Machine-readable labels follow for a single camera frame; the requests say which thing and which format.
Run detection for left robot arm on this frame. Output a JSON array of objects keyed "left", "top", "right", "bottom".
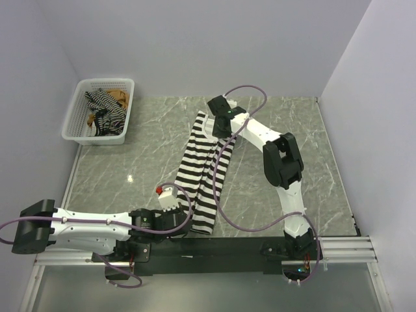
[{"left": 12, "top": 200, "right": 192, "bottom": 261}]

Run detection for mustard garment in basket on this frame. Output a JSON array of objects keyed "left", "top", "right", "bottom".
[{"left": 86, "top": 90, "right": 131, "bottom": 129}]

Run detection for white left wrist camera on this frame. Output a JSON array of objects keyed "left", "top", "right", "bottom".
[{"left": 156, "top": 186, "right": 179, "bottom": 211}]

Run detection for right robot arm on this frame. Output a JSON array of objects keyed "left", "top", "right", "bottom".
[{"left": 208, "top": 96, "right": 317, "bottom": 259}]

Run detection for black white striped tank top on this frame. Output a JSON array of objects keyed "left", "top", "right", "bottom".
[{"left": 175, "top": 111, "right": 235, "bottom": 235}]

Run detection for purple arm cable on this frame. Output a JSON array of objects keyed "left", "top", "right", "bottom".
[
  {"left": 213, "top": 84, "right": 322, "bottom": 284},
  {"left": 0, "top": 183, "right": 196, "bottom": 289}
]

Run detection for black base beam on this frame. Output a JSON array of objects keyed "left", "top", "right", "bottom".
[{"left": 90, "top": 237, "right": 326, "bottom": 280}]

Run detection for striped tank tops in basket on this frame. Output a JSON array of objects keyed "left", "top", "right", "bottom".
[{"left": 84, "top": 88, "right": 127, "bottom": 137}]

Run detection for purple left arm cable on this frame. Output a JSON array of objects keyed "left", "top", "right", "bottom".
[{"left": 0, "top": 183, "right": 196, "bottom": 289}]

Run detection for white plastic basket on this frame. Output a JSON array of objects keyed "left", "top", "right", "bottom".
[{"left": 62, "top": 78, "right": 135, "bottom": 146}]

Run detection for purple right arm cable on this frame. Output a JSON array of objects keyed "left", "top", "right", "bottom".
[{"left": 213, "top": 84, "right": 322, "bottom": 284}]

